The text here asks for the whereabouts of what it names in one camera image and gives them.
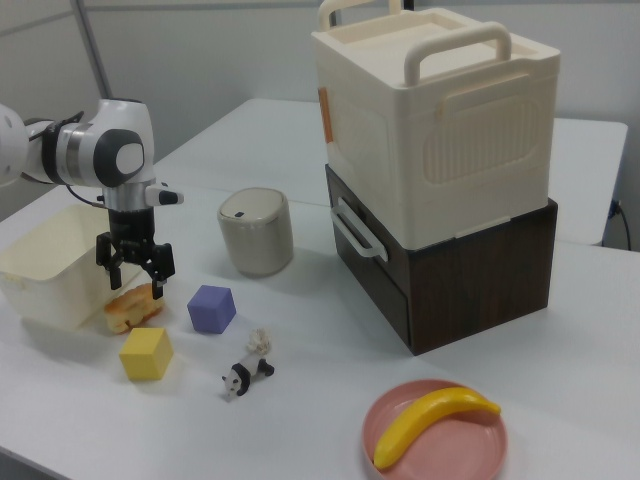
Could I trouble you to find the yellow toy banana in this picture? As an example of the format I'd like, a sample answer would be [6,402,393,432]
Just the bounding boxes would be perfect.
[373,385,502,471]

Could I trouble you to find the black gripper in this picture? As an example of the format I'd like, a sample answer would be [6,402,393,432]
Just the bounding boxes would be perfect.
[94,206,177,301]

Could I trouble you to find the black wall cable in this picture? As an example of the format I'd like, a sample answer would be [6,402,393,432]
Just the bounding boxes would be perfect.
[608,198,632,251]

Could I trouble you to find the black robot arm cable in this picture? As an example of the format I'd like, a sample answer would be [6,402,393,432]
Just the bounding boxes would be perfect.
[22,110,109,209]

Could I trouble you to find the cream storage box with handles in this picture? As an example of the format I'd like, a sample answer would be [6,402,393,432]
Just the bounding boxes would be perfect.
[309,0,561,251]

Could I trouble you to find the toasted bread slice toy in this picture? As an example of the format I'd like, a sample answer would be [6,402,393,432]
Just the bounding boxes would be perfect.
[103,282,166,335]

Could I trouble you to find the pink plate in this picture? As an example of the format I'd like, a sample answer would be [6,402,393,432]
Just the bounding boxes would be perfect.
[361,378,509,480]

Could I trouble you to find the black white panda figurine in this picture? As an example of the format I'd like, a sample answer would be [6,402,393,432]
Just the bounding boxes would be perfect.
[221,352,276,401]

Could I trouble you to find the yellow foam cube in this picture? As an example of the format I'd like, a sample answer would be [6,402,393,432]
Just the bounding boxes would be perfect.
[118,326,175,383]

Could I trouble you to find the beige lidded trash bin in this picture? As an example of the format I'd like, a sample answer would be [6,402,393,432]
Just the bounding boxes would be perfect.
[216,186,295,279]

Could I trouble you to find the purple foam cube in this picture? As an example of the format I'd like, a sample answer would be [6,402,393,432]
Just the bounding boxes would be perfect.
[186,284,237,336]

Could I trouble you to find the dark brown wooden drawer box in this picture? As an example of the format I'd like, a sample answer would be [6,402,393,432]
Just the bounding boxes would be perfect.
[324,164,559,357]

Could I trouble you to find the cream plastic basket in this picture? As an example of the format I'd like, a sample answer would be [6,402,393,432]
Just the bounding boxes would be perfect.
[0,203,141,331]

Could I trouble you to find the small white crumpled figurine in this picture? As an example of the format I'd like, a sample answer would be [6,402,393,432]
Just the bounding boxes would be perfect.
[246,327,274,357]

